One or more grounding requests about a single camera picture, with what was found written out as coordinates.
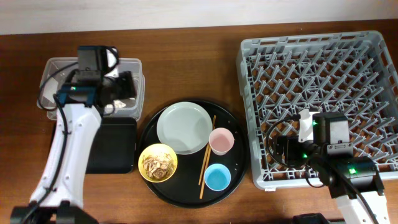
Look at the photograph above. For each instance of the grey plastic dishwasher rack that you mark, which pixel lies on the grey plastic dishwasher rack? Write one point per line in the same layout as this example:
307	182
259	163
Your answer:
348	72

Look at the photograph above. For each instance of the round black serving tray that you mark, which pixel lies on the round black serving tray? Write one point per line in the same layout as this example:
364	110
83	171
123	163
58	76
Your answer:
182	189

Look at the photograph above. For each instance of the black rectangular waste tray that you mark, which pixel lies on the black rectangular waste tray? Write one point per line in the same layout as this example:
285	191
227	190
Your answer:
113	148

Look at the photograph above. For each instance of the pale grey round plate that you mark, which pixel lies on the pale grey round plate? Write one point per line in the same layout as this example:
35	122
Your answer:
185	127

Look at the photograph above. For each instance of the yellow plastic bowl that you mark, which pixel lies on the yellow plastic bowl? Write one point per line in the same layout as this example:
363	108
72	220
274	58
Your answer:
156	149

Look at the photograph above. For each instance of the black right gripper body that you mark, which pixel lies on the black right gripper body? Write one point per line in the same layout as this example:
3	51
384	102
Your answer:
295	152

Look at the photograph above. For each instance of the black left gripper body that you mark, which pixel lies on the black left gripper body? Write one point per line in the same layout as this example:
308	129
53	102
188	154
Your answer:
114	82

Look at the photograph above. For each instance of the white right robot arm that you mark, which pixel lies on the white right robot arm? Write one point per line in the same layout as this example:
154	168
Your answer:
353	182

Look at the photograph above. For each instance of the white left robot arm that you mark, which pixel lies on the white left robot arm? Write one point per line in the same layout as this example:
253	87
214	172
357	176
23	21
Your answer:
87	140

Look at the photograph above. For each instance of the food scraps with rice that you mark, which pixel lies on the food scraps with rice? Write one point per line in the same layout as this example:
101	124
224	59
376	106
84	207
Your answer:
158	167

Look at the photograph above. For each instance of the light blue plastic cup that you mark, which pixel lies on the light blue plastic cup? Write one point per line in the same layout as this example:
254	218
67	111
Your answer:
217	177

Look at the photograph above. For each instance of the pink plastic cup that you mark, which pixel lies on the pink plastic cup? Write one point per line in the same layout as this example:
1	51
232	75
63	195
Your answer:
221	140

